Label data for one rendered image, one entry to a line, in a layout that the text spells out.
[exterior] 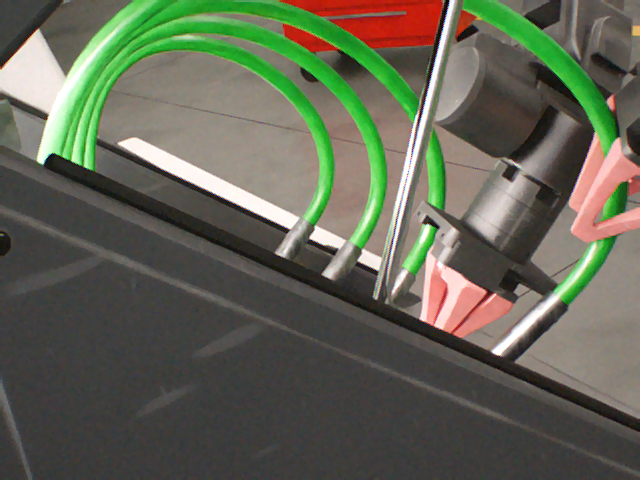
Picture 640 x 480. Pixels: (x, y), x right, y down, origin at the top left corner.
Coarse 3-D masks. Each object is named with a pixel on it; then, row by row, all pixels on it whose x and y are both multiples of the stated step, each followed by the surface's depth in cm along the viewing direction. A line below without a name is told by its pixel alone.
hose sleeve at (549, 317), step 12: (540, 300) 88; (552, 300) 87; (528, 312) 88; (540, 312) 87; (552, 312) 87; (564, 312) 87; (516, 324) 88; (528, 324) 87; (540, 324) 87; (552, 324) 88; (504, 336) 88; (516, 336) 87; (528, 336) 87; (492, 348) 88; (504, 348) 88; (516, 348) 88; (528, 348) 88
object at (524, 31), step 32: (160, 0) 76; (480, 0) 78; (128, 32) 76; (512, 32) 80; (96, 64) 77; (576, 64) 81; (64, 96) 77; (576, 96) 82; (64, 128) 78; (608, 128) 83; (576, 288) 87
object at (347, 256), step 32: (160, 32) 98; (192, 32) 100; (224, 32) 101; (256, 32) 102; (320, 64) 106; (96, 96) 97; (352, 96) 108; (384, 160) 112; (384, 192) 113; (352, 256) 112
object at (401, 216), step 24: (456, 0) 53; (456, 24) 54; (432, 48) 54; (432, 72) 54; (432, 96) 54; (432, 120) 54; (408, 168) 55; (408, 192) 55; (408, 216) 55; (384, 264) 56; (384, 288) 56; (408, 312) 56
